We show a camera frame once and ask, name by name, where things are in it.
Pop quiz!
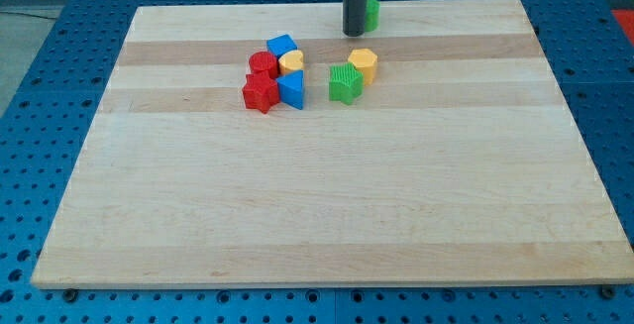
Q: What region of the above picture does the light wooden board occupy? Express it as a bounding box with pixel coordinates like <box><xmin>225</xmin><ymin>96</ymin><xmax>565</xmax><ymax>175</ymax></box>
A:
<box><xmin>32</xmin><ymin>0</ymin><xmax>633</xmax><ymax>289</ymax></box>

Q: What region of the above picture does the green star block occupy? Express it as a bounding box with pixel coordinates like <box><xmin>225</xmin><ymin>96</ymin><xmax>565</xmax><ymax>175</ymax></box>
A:
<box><xmin>329</xmin><ymin>62</ymin><xmax>364</xmax><ymax>105</ymax></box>

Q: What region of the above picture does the blue triangle block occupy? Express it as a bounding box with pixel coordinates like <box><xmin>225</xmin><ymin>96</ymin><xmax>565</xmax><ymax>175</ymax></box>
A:
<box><xmin>276</xmin><ymin>70</ymin><xmax>304</xmax><ymax>110</ymax></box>

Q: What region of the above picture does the blue cube block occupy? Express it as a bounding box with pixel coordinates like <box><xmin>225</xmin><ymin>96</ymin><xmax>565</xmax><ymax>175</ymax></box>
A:
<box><xmin>266</xmin><ymin>34</ymin><xmax>298</xmax><ymax>58</ymax></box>

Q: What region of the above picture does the green circle block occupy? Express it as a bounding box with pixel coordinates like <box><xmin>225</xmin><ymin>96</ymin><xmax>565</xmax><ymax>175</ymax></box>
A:
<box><xmin>365</xmin><ymin>0</ymin><xmax>380</xmax><ymax>33</ymax></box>

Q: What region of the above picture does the red star block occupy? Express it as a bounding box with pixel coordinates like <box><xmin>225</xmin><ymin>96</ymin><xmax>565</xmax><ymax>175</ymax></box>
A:
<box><xmin>242</xmin><ymin>71</ymin><xmax>280</xmax><ymax>114</ymax></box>

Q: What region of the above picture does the red object at right edge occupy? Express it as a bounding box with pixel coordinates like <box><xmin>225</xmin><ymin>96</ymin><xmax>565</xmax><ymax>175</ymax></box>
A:
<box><xmin>612</xmin><ymin>9</ymin><xmax>634</xmax><ymax>45</ymax></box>

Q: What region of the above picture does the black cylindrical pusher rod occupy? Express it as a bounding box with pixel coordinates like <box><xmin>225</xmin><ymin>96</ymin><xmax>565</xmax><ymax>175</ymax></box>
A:
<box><xmin>342</xmin><ymin>0</ymin><xmax>367</xmax><ymax>37</ymax></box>

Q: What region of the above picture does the yellow heart block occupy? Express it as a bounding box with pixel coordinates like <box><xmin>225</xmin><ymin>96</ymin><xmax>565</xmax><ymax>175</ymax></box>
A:
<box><xmin>278</xmin><ymin>50</ymin><xmax>304</xmax><ymax>75</ymax></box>

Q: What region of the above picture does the red cylinder block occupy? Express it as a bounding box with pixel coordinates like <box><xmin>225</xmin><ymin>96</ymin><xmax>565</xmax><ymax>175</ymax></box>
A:
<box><xmin>248</xmin><ymin>52</ymin><xmax>278</xmax><ymax>79</ymax></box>

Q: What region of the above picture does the yellow hexagon block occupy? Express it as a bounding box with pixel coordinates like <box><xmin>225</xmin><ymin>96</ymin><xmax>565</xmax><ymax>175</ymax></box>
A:
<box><xmin>348</xmin><ymin>49</ymin><xmax>378</xmax><ymax>86</ymax></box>

